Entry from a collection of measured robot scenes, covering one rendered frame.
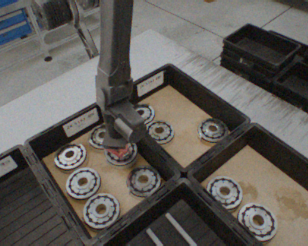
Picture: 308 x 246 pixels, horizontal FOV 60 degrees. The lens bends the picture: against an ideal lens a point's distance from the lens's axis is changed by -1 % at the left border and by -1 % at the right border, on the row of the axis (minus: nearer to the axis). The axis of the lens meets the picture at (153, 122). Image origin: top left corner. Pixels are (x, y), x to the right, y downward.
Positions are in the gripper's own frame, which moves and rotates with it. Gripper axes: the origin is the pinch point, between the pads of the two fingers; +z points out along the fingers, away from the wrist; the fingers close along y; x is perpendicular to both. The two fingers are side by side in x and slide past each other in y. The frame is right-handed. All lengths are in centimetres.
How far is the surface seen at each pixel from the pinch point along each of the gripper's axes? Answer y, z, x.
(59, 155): -2.6, 4.2, 20.5
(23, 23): 148, 54, 126
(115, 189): -10.6, 6.5, 0.3
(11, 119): 22, 21, 58
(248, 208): -12.7, 3.0, -38.1
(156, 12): 256, 100, 26
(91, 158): -0.8, 7.0, 10.9
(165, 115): 21.1, 7.5, -11.2
